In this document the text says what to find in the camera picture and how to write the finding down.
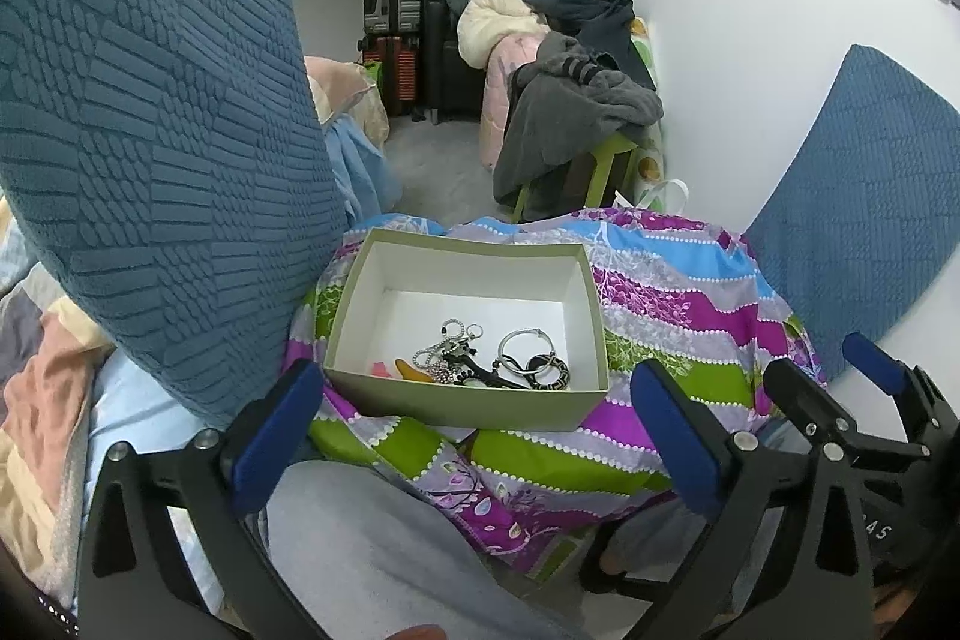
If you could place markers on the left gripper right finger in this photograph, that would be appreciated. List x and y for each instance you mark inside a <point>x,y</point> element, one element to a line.
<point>694,448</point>

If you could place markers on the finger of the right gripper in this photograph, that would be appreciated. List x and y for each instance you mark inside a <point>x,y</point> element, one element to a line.
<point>814,413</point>
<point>874,362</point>

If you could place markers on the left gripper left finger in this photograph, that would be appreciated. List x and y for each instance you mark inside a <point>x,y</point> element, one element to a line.
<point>230,481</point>

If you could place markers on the pink flower hair clip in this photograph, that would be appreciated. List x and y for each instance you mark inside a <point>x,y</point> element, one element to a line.
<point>379,369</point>

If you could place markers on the black white patterned bangle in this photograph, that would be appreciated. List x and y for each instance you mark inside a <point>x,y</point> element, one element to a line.
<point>547,372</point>

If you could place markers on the orange gourd pendant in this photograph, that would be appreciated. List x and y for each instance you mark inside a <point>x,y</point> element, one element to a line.
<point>409,372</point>

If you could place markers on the person's grey trouser leg right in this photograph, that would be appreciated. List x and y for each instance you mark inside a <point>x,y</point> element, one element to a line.
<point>656,540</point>

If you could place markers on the person's grey trouser leg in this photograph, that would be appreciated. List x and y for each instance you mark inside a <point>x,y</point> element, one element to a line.
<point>367,560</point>
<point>656,540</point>

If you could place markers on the person's grey trouser leg left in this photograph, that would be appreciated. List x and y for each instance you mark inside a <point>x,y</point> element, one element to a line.
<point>367,560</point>

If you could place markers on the blue textured pillow right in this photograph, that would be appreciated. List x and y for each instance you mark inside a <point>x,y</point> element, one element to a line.
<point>867,213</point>

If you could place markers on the blue textured pillow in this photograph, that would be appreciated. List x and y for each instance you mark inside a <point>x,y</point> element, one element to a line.
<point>164,159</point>
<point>867,213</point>

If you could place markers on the black slipper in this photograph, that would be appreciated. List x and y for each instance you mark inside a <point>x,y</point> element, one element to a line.
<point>597,577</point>

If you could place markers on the patchwork pastel quilt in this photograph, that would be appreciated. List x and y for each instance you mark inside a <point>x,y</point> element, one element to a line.
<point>51,352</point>

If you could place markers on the open green cardboard box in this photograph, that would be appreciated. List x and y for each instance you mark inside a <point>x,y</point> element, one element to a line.
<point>413,296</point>

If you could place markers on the green plastic stool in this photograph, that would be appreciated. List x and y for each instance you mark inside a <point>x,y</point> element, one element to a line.
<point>590,180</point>

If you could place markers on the blue textured pillow left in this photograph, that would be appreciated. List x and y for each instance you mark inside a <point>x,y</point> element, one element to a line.
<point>164,159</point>

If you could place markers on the light blue blanket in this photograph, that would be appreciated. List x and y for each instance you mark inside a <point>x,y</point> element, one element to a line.
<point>366,183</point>

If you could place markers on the dark grey hoodie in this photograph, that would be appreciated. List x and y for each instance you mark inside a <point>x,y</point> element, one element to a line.
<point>564,104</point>

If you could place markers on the pink beige pillow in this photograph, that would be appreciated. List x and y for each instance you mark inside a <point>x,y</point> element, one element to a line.
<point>337,87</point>

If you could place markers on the dark navy jacket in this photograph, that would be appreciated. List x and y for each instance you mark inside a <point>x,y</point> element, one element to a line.
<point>601,26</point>

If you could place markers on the red black suitcase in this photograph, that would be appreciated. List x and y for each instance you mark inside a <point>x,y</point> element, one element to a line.
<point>391,62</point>

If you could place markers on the cream puffy jacket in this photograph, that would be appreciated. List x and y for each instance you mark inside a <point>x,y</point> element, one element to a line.
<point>485,23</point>

